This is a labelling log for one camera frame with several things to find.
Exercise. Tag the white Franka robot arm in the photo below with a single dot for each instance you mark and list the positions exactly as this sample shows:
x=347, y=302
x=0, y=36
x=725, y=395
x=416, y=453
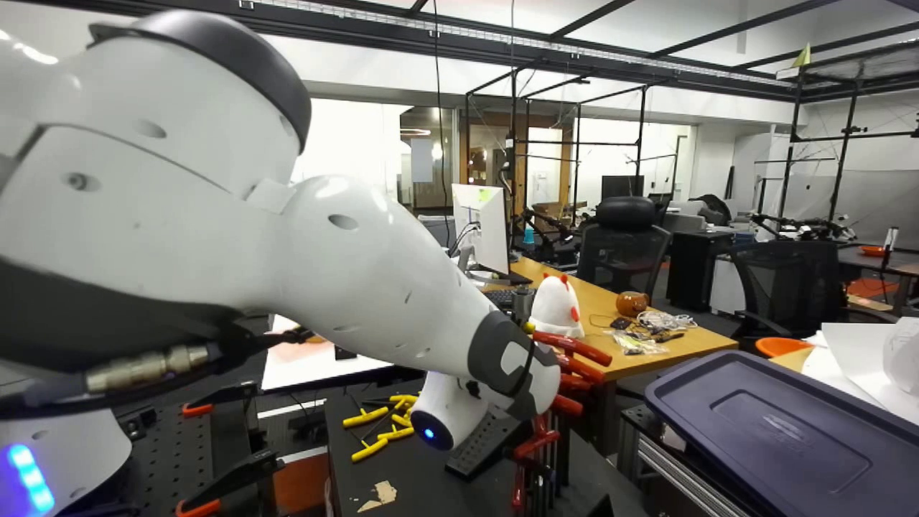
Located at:
x=189, y=210

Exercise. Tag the tall white box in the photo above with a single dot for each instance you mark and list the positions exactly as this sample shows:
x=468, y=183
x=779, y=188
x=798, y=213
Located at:
x=476, y=224

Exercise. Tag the wooden desk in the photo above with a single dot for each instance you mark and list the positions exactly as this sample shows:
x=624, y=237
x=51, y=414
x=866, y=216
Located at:
x=591, y=302

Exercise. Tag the black office chair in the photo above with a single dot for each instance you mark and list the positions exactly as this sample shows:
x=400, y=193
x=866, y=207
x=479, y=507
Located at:
x=621, y=240

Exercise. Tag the orange ball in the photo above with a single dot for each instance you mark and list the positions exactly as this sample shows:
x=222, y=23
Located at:
x=631, y=302

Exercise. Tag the bag of small tools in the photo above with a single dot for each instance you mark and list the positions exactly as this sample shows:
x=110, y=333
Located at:
x=656, y=325

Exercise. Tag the tan wood chip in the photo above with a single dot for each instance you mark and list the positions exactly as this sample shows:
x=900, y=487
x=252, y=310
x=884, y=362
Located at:
x=379, y=496

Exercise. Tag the orange black clamp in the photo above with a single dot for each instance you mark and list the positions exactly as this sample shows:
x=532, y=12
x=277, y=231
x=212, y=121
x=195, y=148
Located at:
x=195, y=412
x=205, y=507

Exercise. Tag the orange plastic disc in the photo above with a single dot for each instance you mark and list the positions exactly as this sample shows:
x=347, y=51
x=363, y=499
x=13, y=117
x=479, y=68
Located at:
x=779, y=345

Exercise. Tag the black overhead metal frame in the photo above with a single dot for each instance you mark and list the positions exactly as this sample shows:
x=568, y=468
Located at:
x=575, y=59

